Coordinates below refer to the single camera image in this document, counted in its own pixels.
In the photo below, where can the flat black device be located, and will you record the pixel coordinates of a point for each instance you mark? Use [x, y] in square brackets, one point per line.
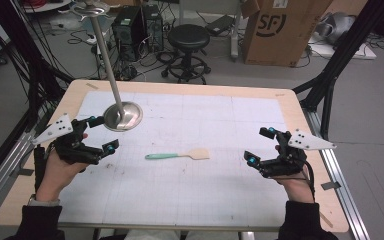
[220, 25]

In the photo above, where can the grey tape piece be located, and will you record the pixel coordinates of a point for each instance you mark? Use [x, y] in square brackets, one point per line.
[330, 185]
[21, 172]

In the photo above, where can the metal hook stand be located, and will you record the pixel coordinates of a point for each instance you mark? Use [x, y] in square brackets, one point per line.
[123, 115]

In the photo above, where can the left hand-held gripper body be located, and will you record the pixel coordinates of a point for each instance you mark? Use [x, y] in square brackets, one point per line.
[75, 146]

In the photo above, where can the white grid mat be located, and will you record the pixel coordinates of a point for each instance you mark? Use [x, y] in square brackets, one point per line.
[196, 166]

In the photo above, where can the aluminium rail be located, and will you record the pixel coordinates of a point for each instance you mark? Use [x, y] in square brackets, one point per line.
[3, 166]
[343, 193]

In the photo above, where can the person's left hand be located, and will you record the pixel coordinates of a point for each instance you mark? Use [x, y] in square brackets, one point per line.
[57, 176]

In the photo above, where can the white flat board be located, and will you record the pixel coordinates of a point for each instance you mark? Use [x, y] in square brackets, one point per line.
[346, 50]

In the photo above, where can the person's right hand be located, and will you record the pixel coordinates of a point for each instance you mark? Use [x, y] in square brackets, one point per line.
[296, 188]

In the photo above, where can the grey bundled cover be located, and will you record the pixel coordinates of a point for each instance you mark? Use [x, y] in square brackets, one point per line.
[336, 26]

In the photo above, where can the large black computer tower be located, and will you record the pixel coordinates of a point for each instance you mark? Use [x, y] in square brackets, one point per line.
[128, 33]

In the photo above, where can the black metal frame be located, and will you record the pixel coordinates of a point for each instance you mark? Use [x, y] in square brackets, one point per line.
[340, 56]
[30, 66]

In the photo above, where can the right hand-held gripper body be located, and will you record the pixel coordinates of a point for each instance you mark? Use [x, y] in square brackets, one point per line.
[288, 156]

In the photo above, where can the large cardboard box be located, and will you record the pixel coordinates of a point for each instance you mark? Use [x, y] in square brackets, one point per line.
[280, 36]

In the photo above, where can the black round stool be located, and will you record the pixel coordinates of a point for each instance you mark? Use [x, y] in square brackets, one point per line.
[188, 40]

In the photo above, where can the slim black computer tower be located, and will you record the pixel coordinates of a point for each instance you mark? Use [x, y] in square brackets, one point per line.
[153, 26]

